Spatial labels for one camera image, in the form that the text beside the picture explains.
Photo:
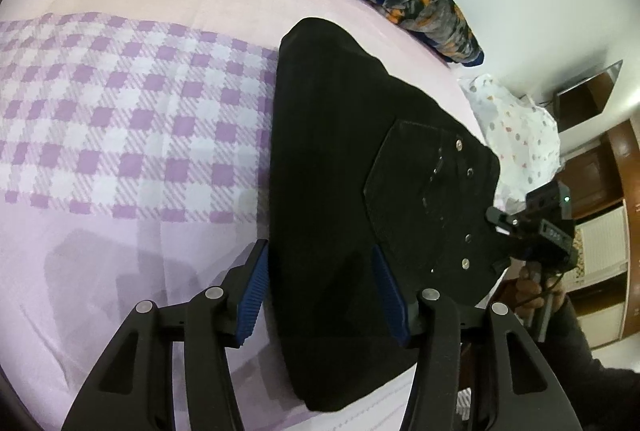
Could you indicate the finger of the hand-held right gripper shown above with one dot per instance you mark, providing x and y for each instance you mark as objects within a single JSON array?
[{"x": 500, "y": 217}]

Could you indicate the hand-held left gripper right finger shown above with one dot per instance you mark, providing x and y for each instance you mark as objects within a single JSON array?
[{"x": 390, "y": 301}]

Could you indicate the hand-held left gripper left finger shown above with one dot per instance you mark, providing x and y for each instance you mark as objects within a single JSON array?
[{"x": 252, "y": 291}]

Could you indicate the black pants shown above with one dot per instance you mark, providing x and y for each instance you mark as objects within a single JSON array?
[{"x": 325, "y": 161}]

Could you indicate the person's right forearm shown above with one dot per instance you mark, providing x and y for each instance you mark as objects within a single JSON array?
[{"x": 590, "y": 386}]

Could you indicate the person's right hand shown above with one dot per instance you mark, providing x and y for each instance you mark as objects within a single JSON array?
[{"x": 527, "y": 293}]

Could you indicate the white cabinet door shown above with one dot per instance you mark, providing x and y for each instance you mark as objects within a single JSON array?
[
  {"x": 602, "y": 246},
  {"x": 602, "y": 323}
]

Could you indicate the white dotted pillow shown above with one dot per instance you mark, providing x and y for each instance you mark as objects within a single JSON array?
[{"x": 520, "y": 131}]

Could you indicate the brown wooden cabinet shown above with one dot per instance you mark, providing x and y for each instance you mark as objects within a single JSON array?
[{"x": 615, "y": 161}]

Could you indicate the pink purple checked bed sheet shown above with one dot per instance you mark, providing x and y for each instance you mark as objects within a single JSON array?
[{"x": 125, "y": 121}]

